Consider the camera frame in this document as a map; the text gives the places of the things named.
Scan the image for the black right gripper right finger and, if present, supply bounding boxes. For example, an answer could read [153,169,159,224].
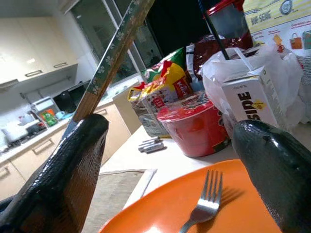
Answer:
[232,120,311,233]

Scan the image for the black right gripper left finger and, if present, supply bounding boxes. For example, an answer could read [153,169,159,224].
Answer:
[0,113,109,233]

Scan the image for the wooden chopstick green floral band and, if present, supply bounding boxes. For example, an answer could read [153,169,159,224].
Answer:
[72,0,143,122]
[82,0,156,116]

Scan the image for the cream base cabinets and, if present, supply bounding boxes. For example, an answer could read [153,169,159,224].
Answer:
[0,101,133,202]

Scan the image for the beige placemat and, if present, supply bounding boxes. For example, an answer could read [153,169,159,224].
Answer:
[82,169,158,233]

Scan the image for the green packet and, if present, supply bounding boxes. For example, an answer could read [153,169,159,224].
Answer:
[40,109,59,127]

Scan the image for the white pot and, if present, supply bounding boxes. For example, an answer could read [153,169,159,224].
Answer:
[1,120,29,143]

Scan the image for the white kettle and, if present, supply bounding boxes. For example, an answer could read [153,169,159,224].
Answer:
[18,113,36,126]

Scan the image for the white kitchen island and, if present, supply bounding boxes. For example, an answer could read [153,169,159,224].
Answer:
[98,121,311,233]

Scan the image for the silver kitchen appliance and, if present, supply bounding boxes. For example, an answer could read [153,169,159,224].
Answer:
[30,96,59,117]

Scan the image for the silver metal fork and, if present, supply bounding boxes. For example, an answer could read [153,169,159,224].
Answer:
[178,169,224,233]

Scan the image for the white drink carton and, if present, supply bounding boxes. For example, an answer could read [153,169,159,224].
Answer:
[221,65,287,136]

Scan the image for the black kitchen appliance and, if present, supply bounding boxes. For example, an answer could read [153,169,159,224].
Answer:
[53,89,77,114]

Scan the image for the red instant noodle bowl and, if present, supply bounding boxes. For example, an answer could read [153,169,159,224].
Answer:
[156,91,231,158]

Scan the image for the grey battery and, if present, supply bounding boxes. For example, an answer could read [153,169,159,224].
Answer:
[142,136,162,144]
[145,146,168,154]
[138,142,164,150]

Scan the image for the orange plate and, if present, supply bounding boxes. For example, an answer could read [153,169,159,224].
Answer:
[99,159,282,233]

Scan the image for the clear noodle multipack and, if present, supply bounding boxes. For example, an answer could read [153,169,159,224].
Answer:
[127,83,180,138]

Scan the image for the white drinking straw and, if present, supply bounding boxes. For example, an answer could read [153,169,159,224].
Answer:
[234,48,255,73]

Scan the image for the white plastic bag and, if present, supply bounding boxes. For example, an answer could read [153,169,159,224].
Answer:
[200,45,311,132]

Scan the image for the dark red foil bag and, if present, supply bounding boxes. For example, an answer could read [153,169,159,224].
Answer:
[186,36,253,88]

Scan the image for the yellow red snack bag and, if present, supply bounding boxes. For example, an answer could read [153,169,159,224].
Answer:
[140,47,194,102]

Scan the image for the yellow white printed poster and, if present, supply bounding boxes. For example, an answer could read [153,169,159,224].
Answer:
[242,0,311,71]

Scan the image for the black straw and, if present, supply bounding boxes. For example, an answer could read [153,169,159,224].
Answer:
[203,11,230,61]

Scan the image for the white framed glass window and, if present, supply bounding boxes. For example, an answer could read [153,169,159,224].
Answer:
[70,0,163,98]

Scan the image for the red lidded clear jar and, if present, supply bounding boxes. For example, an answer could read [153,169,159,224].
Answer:
[203,0,255,50]

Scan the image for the cream wall cabinets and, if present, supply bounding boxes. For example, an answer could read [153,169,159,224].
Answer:
[0,17,79,85]

